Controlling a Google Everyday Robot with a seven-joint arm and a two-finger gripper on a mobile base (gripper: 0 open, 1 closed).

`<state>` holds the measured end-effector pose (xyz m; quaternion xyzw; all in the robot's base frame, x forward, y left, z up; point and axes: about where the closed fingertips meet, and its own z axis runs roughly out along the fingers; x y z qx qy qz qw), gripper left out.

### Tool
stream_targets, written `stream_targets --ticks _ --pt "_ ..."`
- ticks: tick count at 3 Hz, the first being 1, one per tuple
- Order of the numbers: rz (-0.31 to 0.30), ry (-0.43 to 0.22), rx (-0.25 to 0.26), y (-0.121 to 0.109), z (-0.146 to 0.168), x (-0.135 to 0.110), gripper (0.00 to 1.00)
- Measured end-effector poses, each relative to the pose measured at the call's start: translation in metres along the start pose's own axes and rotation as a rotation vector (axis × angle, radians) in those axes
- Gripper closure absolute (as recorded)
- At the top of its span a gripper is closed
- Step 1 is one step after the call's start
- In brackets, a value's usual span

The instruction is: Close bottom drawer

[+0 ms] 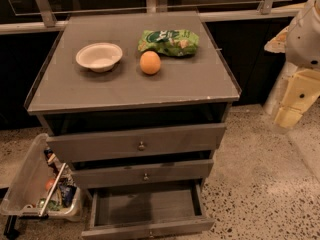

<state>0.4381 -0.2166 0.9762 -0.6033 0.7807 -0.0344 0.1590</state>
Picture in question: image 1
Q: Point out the grey wooden drawer cabinet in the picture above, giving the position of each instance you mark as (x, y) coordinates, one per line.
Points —
(69, 99)

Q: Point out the small red ball in bin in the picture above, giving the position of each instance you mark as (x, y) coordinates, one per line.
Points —
(49, 184)

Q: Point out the grey middle drawer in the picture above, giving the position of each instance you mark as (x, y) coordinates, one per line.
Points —
(142, 174)

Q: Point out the blue snack packet in bin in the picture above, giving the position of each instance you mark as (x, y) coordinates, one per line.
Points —
(67, 193)

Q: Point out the grey top drawer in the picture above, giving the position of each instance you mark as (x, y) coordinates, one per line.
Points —
(142, 142)

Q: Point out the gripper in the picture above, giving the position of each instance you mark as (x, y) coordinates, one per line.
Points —
(304, 42)

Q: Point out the white paper bowl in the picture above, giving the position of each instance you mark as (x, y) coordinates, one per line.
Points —
(99, 57)

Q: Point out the grey drawer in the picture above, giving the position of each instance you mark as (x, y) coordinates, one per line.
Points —
(147, 211)
(142, 174)
(142, 142)

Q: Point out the grey bottom drawer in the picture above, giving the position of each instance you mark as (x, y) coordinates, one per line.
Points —
(147, 211)

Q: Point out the metal railing with glass panel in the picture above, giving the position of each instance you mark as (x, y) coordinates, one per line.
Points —
(32, 16)

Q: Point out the green chip bag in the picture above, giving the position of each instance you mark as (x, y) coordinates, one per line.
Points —
(174, 43)

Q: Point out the clear plastic storage bin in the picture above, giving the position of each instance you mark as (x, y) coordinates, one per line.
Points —
(27, 192)

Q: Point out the orange fruit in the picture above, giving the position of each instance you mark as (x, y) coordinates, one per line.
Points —
(150, 63)

